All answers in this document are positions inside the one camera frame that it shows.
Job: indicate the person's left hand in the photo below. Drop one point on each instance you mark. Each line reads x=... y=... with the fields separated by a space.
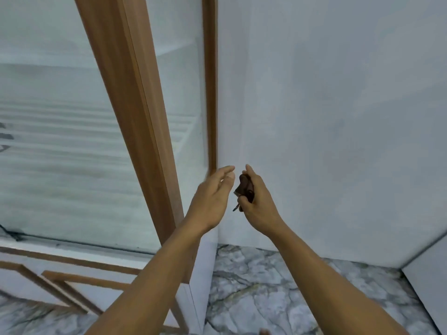
x=208 y=202

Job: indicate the person's right hand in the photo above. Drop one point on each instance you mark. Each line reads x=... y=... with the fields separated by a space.
x=260 y=205

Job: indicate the person's left thumb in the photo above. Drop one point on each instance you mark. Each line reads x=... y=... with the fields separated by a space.
x=229 y=183

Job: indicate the person's right thumb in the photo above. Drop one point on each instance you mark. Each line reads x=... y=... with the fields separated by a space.
x=244 y=201

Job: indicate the brown leather key pouch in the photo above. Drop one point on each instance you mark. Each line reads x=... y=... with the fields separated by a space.
x=245 y=191

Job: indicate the person's right forearm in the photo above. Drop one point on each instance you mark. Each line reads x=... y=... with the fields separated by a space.
x=328 y=286

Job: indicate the person's left forearm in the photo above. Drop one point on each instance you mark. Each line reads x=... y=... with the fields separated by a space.
x=150 y=286

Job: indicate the wooden framed glass door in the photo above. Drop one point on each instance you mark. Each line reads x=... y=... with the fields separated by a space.
x=87 y=136

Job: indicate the wooden door frame post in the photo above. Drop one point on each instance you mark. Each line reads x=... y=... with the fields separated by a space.
x=210 y=83

